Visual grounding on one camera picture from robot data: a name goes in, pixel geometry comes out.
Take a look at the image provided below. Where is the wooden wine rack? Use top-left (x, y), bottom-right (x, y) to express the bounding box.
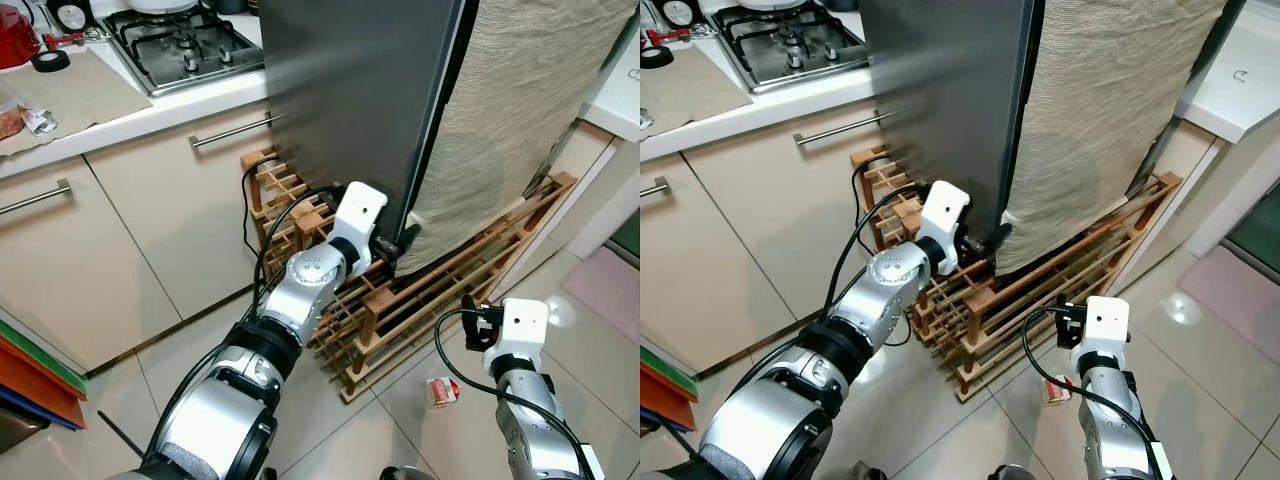
top-left (238, 147), bottom-right (579, 404)
top-left (850, 147), bottom-right (1183, 403)

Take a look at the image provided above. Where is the orange cutting board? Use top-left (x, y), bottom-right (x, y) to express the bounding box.
top-left (640, 360), bottom-right (700, 431)
top-left (0, 335), bottom-right (87, 429)

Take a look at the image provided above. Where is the green cutting board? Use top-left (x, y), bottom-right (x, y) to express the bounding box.
top-left (640, 345), bottom-right (702, 401)
top-left (0, 318), bottom-right (90, 396)

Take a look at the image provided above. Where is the steel gas hob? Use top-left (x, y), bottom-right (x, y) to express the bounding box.
top-left (103, 5), bottom-right (266, 98)
top-left (712, 3), bottom-right (873, 96)

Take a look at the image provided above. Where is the beige counter mat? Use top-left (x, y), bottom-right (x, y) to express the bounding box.
top-left (0, 50), bottom-right (153, 159)
top-left (640, 50), bottom-right (754, 142)

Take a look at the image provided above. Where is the dark bottle round white label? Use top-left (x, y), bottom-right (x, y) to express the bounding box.
top-left (45, 0), bottom-right (96, 33)
top-left (655, 0), bottom-right (707, 29)

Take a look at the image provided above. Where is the dark grey tall appliance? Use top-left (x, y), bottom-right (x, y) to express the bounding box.
top-left (0, 400), bottom-right (51, 457)

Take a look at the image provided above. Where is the red kitchen appliance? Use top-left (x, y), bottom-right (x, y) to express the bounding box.
top-left (0, 5), bottom-right (41, 71)

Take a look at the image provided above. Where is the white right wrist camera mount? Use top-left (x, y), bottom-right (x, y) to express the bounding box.
top-left (1073, 295), bottom-right (1132, 374)
top-left (485, 297), bottom-right (551, 377)

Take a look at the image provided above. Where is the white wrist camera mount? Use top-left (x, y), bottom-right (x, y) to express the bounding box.
top-left (918, 180), bottom-right (974, 264)
top-left (485, 297), bottom-right (551, 377)
top-left (1073, 295), bottom-right (1132, 374)
top-left (330, 182), bottom-right (390, 264)

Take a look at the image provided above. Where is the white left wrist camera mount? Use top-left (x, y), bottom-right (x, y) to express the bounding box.
top-left (330, 182), bottom-right (390, 264)
top-left (918, 180), bottom-right (974, 264)

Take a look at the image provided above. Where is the black power cable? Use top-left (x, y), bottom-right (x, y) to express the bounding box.
top-left (851, 155), bottom-right (892, 252)
top-left (240, 160), bottom-right (277, 262)

